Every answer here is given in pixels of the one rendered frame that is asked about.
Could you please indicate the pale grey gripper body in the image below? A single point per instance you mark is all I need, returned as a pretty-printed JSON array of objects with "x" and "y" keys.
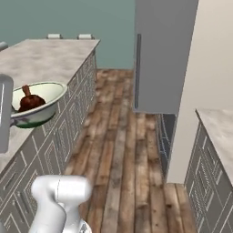
[{"x": 5, "y": 115}]

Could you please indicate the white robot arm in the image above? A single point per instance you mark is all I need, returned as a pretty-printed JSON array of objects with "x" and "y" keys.
[{"x": 57, "y": 197}]

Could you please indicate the brown chicken drumstick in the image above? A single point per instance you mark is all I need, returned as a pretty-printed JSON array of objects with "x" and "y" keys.
[{"x": 30, "y": 102}]

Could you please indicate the white bowl with green rim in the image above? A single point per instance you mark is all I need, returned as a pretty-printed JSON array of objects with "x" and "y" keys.
[{"x": 45, "y": 106}]

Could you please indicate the grey lower fridge drawer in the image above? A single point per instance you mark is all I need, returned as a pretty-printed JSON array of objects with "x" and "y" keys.
[{"x": 165, "y": 139}]

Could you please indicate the grey fridge door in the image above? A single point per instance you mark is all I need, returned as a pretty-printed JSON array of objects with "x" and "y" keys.
[{"x": 164, "y": 60}]

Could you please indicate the beige fridge side panel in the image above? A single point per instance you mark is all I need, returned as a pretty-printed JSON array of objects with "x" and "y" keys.
[{"x": 206, "y": 75}]

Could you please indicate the grey island cabinet run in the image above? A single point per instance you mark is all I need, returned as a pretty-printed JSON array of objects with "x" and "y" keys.
[{"x": 72, "y": 106}]

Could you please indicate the grey stool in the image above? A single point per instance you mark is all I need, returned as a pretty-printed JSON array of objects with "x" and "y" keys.
[{"x": 2, "y": 45}]

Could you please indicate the white stool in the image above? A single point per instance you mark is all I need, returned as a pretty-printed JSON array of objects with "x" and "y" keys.
[
  {"x": 54, "y": 36},
  {"x": 85, "y": 36}
]

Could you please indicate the grey counter cabinet run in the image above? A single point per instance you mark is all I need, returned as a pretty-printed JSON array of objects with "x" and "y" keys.
[{"x": 206, "y": 182}]

